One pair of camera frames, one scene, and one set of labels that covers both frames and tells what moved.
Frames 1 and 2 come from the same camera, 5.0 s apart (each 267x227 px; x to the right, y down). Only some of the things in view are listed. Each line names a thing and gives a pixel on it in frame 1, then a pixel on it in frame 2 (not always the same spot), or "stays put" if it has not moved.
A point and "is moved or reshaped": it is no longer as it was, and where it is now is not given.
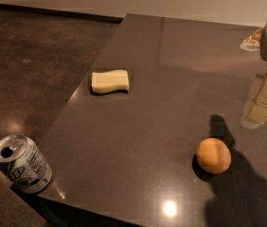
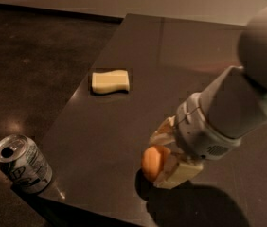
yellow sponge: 110,82 stays put
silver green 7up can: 23,164 stays put
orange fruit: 213,155 is moved or reshaped
